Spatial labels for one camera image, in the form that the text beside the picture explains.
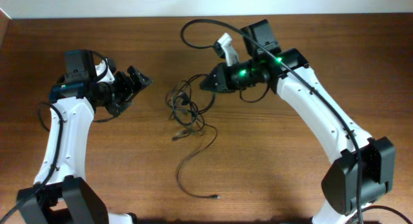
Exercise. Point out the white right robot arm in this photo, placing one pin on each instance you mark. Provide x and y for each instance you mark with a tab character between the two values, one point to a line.
362	167

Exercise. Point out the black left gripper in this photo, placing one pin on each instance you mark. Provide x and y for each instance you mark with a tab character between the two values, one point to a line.
130	90

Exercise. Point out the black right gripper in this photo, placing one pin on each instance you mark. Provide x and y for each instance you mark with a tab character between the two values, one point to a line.
225	84

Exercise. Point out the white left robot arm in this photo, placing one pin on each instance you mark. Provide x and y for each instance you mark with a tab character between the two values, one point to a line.
60	193

